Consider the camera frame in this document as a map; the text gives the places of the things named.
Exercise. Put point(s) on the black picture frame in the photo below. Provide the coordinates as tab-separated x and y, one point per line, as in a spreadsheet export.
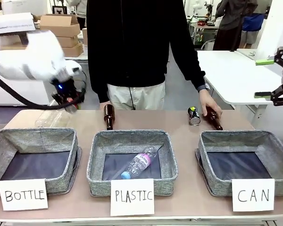
59	10

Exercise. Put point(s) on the background person in dark jacket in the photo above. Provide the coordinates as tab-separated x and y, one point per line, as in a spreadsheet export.
231	21

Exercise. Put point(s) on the background person in grey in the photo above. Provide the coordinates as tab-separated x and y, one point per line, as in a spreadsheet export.
79	11

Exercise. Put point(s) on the person in black sweater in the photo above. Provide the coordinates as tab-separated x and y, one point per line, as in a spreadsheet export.
132	42

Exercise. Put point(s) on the person's right forearm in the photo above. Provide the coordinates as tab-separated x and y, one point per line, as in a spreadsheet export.
96	77

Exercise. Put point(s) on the white low cabinet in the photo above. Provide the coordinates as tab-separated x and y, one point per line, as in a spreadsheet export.
19	91

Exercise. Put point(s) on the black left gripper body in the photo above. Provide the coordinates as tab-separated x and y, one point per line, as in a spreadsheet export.
64	86

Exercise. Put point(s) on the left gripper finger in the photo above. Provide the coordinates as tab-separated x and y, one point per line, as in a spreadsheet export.
60	100
76	101

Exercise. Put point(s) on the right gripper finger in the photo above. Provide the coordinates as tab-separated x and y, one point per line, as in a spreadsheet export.
264	62
263	94

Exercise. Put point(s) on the brown glass bottle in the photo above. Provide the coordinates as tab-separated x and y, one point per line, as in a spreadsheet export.
109	115
214	120

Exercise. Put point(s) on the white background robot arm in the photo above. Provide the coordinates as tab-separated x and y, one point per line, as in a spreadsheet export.
196	7

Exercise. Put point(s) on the grey wrist watch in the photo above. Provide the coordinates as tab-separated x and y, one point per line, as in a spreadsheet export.
204	87

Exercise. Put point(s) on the white background table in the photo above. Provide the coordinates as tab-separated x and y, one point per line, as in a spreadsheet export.
233	75

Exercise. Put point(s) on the plastic bottle with blue cap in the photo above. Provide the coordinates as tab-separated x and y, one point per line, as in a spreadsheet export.
139	162

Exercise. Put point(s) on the open cardboard box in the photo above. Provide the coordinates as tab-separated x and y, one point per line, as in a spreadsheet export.
59	24

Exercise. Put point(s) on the black metal drink can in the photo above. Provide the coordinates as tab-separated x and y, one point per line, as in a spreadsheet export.
194	115

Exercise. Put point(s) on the person's left forearm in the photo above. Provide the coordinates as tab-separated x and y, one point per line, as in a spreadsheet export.
191	68

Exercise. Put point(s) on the flat cardboard box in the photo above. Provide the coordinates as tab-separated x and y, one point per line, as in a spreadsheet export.
72	50
67	41

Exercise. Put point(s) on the grey fabric basket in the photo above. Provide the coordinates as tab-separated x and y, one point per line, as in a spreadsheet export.
127	137
26	139
235	141

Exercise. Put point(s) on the white paper label BOTTLE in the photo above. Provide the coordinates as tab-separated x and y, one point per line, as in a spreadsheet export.
23	195

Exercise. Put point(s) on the person's left hand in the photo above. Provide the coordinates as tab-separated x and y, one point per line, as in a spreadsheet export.
208	101

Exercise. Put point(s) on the white paper label PLASTIC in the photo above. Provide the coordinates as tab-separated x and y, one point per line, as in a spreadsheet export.
132	196

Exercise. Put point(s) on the white box with print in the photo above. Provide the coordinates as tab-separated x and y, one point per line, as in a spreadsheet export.
11	23

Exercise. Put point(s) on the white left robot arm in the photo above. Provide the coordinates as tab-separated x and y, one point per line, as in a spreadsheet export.
26	61

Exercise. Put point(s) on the white paper label CAN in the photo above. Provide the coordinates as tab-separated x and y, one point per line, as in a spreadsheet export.
253	195

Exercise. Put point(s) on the clear crushed plastic bottle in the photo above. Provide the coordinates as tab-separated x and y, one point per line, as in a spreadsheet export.
49	117

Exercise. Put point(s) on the background person in blue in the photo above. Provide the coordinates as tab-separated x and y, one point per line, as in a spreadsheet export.
252	26

